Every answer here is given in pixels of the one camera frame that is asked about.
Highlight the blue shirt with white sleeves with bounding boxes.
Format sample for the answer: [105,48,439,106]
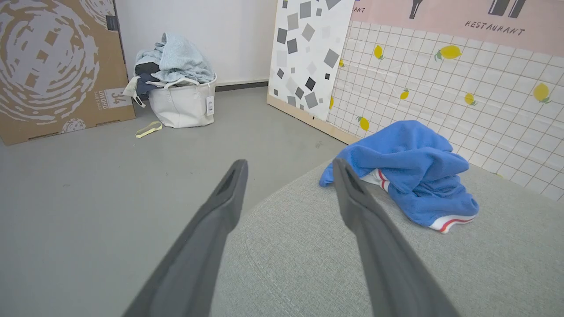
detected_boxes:
[319,120,480,234]

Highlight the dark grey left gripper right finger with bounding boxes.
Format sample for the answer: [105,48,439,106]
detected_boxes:
[332,157,461,317]

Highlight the pale yellow plastic scoop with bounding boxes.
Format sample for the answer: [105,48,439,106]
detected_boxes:
[135,121,163,139]

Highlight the light blue towel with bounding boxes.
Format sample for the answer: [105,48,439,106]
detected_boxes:
[134,32,215,85]

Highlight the dark navy garment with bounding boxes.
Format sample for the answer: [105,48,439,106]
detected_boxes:
[134,63,161,97]

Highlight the wooden mesh fence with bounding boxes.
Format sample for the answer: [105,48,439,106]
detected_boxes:
[326,0,564,203]

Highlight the printed brown cardboard box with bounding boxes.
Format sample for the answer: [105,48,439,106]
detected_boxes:
[0,0,137,146]

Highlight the white panel with grey squares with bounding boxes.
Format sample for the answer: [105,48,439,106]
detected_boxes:
[267,0,356,133]

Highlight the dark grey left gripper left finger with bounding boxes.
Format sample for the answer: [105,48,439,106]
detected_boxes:
[122,159,249,317]

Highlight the grey fabric ottoman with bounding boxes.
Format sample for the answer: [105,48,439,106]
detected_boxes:
[211,158,564,317]

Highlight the white cloth strap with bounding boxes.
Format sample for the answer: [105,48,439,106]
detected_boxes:
[123,76,147,108]

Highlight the white fabric laundry basket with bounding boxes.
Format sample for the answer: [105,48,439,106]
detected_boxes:
[148,73,218,129]

